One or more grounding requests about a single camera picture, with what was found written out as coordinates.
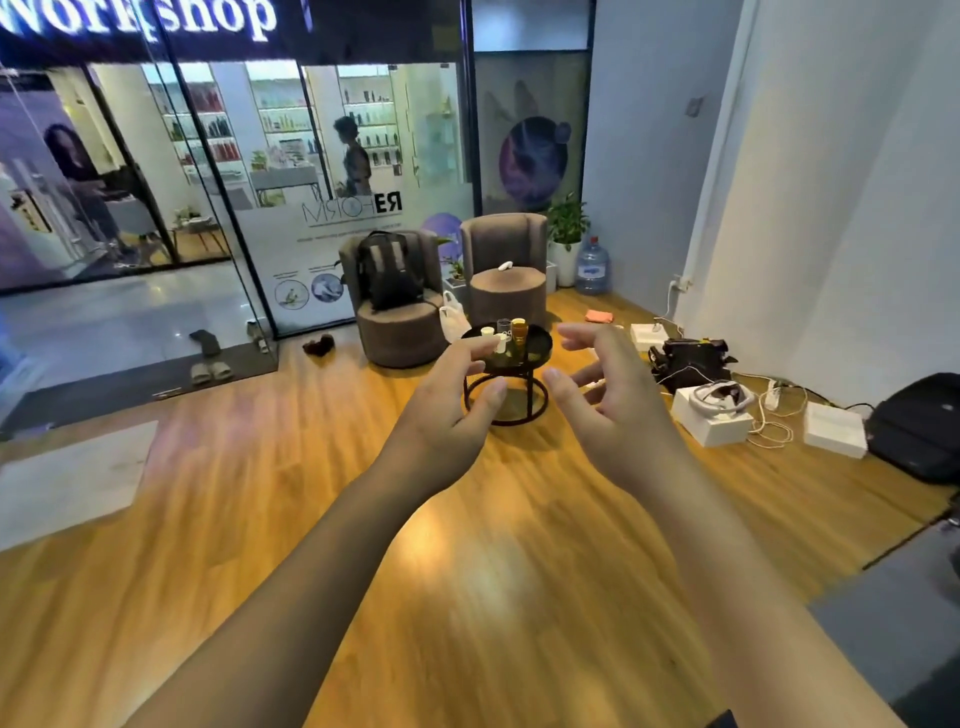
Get person's right hand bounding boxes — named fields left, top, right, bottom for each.
left=541, top=322, right=696, bottom=501

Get person's left hand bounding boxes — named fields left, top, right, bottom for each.
left=386, top=335, right=510, bottom=499

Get person's right forearm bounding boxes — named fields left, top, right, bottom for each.
left=641, top=463, right=909, bottom=728

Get person's left forearm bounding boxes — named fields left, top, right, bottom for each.
left=123, top=463, right=455, bottom=728

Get round black side table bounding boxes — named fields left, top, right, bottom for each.
left=459, top=323, right=555, bottom=428

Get brown round armchair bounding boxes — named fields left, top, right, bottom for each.
left=338, top=229, right=451, bottom=370
left=459, top=213, right=549, bottom=331

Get small potted plant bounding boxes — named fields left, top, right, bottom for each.
left=441, top=255, right=471, bottom=310

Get blue water jug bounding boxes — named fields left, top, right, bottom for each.
left=575, top=237, right=611, bottom=297

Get white box under headset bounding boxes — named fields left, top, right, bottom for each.
left=670, top=387, right=755, bottom=449

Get white headset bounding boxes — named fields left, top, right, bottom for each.
left=688, top=380, right=756, bottom=415

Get potted green plant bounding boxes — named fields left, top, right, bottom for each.
left=546, top=193, right=592, bottom=289

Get flat white box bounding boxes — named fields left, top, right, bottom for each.
left=803, top=402, right=870, bottom=460

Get shelves of bottles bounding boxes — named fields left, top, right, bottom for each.
left=142, top=63, right=410, bottom=189

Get large black bag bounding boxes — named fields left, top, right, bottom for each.
left=864, top=372, right=960, bottom=486

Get dark doormat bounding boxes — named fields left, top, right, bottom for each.
left=0, top=341, right=280, bottom=442

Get grey floor mat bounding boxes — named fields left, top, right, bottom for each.
left=0, top=420, right=160, bottom=554

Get illuminated white sign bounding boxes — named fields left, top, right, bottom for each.
left=0, top=0, right=280, bottom=45

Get black camera bag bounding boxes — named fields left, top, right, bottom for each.
left=648, top=338, right=740, bottom=393

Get black backpack with grey straps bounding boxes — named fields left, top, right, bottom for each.
left=354, top=231, right=426, bottom=313

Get white cable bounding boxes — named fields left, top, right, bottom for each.
left=731, top=372, right=811, bottom=451

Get purple round wall poster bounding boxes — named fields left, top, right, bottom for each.
left=475, top=52, right=592, bottom=216

